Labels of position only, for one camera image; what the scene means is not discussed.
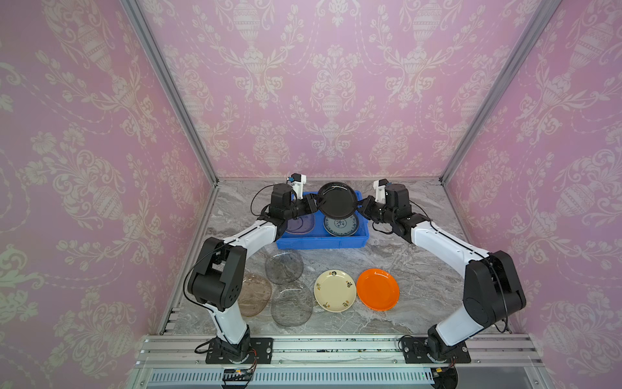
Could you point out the grey glass plate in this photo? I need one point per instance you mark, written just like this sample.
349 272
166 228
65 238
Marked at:
292 305
284 267

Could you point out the brown glass plate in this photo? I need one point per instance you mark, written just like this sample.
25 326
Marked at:
301 225
255 294

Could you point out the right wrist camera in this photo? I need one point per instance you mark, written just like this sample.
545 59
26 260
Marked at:
380 190

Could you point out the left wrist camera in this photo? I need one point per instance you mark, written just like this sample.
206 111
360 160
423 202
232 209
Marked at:
297 182

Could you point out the blue plastic bin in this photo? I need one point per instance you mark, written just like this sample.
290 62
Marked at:
319 239

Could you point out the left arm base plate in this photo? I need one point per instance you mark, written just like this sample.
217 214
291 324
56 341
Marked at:
251 350

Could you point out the black round plate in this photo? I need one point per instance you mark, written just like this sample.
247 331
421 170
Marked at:
337 201

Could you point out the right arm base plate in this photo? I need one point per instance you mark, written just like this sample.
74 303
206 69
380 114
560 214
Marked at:
422 350

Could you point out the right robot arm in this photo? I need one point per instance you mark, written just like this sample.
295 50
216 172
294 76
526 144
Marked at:
492 290

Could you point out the cream plate with flowers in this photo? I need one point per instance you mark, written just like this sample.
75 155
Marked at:
335 291

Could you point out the aluminium front rail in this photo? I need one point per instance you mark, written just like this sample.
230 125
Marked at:
350 361

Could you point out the orange round plate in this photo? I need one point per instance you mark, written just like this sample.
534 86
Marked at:
377 290

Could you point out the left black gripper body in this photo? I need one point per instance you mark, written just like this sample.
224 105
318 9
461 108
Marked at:
297 207

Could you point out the blue floral patterned plate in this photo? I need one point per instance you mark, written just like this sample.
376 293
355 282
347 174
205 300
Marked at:
341 227

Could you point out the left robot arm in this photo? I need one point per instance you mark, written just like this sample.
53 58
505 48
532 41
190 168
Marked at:
215 280

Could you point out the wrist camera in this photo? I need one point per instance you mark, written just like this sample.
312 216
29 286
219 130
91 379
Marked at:
380 190
297 182

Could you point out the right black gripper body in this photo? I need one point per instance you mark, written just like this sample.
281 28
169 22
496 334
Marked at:
385 215

